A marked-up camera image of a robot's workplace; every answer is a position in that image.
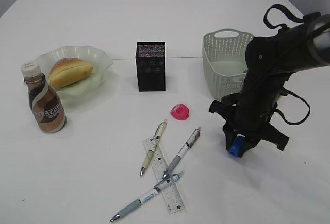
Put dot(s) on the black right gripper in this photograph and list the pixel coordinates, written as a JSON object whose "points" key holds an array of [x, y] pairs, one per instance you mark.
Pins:
{"points": [[250, 118]]}

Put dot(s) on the blue pencil sharpener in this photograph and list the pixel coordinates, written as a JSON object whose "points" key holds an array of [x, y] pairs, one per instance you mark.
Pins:
{"points": [[236, 146]]}

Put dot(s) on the golden bread roll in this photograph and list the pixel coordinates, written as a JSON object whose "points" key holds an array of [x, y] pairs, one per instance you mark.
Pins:
{"points": [[68, 71]]}

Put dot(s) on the brown Nescafe coffee bottle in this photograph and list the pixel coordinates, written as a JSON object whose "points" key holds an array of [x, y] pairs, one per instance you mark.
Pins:
{"points": [[43, 100]]}

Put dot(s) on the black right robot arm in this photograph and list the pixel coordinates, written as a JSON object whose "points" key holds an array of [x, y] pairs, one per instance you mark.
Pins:
{"points": [[270, 63]]}

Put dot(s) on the white grey upper pen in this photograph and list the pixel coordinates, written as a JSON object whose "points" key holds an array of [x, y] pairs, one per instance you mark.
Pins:
{"points": [[186, 146]]}

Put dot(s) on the pink pencil sharpener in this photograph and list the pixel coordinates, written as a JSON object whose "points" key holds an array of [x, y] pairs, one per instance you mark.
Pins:
{"points": [[180, 112]]}

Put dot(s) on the white blue lower pen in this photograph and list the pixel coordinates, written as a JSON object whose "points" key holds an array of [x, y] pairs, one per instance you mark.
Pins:
{"points": [[159, 187]]}

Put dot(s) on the yellow-green clear pen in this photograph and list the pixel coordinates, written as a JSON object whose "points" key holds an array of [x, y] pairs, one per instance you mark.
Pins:
{"points": [[155, 141]]}

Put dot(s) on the green plastic woven basket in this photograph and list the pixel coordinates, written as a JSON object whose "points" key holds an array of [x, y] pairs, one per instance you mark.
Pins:
{"points": [[224, 65]]}

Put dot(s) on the black mesh pen holder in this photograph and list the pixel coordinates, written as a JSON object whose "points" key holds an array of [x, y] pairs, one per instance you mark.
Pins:
{"points": [[150, 65]]}

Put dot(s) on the pale green wavy plate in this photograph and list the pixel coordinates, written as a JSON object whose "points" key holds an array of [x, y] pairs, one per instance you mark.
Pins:
{"points": [[97, 57]]}

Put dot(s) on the clear plastic ruler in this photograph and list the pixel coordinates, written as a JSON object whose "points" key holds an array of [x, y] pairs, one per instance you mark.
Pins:
{"points": [[169, 190]]}

